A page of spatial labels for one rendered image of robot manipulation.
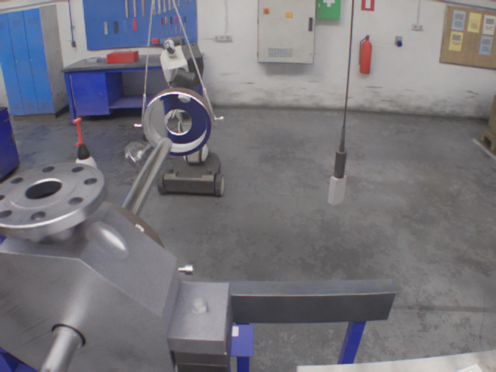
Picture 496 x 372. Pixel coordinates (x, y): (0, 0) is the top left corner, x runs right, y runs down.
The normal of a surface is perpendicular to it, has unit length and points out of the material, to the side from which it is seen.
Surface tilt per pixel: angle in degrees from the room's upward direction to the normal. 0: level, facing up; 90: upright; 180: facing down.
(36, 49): 90
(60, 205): 0
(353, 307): 90
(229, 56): 90
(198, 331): 0
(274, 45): 90
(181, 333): 0
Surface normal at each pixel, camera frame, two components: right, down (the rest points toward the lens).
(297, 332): 0.00, -0.88
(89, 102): -0.05, 0.48
